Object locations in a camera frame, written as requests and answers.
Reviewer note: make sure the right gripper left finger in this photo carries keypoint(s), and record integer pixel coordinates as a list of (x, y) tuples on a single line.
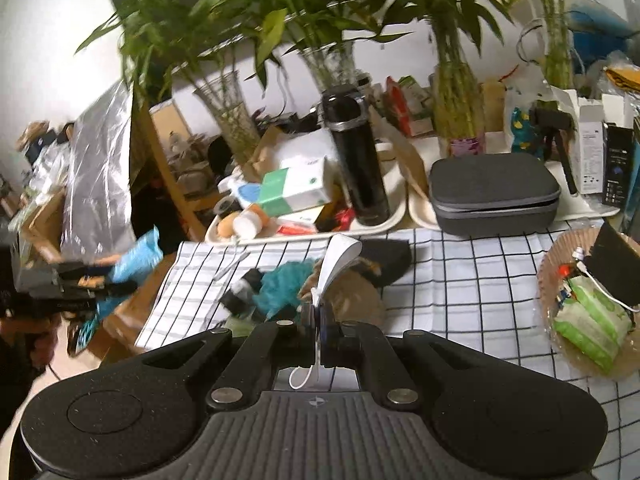
[(254, 367)]

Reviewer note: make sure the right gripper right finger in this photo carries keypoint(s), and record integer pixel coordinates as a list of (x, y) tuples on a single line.
[(366, 350)]

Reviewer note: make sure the tan drawstring pouch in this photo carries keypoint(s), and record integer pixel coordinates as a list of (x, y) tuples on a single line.
[(354, 298)]

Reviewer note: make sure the teal bath loofah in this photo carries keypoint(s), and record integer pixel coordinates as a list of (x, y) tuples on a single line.
[(278, 293)]

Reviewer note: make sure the black foam sponge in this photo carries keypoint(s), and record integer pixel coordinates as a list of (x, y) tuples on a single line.
[(383, 262)]

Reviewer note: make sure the checkered white tablecloth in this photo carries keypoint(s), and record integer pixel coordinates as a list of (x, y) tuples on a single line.
[(479, 293)]

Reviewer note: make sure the white capped pill bottle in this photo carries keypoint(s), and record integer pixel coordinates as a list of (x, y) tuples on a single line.
[(250, 222)]

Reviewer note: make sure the red white flat box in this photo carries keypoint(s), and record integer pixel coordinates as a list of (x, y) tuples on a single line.
[(306, 222)]

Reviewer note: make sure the black tape roll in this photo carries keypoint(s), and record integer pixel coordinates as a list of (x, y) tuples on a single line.
[(225, 206)]

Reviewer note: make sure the white serving tray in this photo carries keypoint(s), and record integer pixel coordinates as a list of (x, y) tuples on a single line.
[(395, 188)]

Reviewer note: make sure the grey zippered hard case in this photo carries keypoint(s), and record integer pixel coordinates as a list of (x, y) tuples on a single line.
[(493, 194)]

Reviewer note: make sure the green white tissue box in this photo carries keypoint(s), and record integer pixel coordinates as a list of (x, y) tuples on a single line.
[(299, 187)]

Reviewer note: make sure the green wet wipes pack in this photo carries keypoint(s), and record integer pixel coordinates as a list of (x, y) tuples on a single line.
[(591, 321)]

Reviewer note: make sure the brown woven basket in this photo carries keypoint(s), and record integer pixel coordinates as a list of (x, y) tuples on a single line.
[(550, 283)]

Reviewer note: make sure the brown paper bag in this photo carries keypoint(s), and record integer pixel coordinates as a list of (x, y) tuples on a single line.
[(410, 162)]

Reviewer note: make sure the black thermos bottle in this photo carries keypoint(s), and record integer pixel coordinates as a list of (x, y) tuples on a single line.
[(345, 113)]

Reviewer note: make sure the glass vase with bamboo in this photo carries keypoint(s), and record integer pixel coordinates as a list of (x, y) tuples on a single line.
[(223, 98)]

